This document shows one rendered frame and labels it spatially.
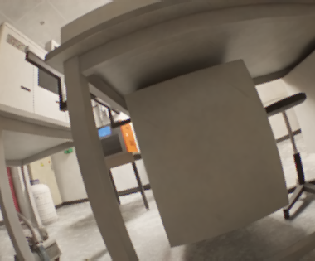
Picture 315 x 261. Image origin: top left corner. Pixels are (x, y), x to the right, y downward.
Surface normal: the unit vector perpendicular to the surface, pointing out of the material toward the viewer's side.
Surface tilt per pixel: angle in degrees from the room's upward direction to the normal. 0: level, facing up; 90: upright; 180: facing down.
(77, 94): 90
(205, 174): 90
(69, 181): 90
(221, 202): 90
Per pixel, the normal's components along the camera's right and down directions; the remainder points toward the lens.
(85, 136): -0.15, -0.12
